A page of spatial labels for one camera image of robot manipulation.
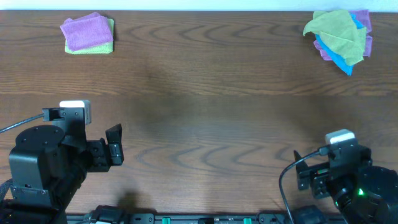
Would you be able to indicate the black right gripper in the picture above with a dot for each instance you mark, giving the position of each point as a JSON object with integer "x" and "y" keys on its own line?
{"x": 311, "y": 178}

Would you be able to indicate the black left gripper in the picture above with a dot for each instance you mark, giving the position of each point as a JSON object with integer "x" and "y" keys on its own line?
{"x": 101, "y": 154}

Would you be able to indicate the purple microfiber cloth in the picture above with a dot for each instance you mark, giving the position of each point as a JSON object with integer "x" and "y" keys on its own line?
{"x": 362, "y": 19}
{"x": 87, "y": 31}

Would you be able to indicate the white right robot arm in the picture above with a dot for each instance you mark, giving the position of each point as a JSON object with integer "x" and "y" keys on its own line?
{"x": 362, "y": 192}

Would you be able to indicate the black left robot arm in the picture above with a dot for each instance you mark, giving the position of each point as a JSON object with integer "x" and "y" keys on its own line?
{"x": 14, "y": 213}

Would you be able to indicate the folded green microfiber cloth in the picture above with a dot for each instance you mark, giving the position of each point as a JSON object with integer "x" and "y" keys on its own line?
{"x": 93, "y": 46}

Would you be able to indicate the blue microfiber cloth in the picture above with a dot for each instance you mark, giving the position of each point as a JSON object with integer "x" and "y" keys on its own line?
{"x": 335, "y": 57}

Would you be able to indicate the green crumpled microfiber cloth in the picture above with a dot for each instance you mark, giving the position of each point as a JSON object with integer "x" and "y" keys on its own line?
{"x": 338, "y": 31}

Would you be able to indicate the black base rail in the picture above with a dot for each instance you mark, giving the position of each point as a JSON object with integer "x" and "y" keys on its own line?
{"x": 114, "y": 215}

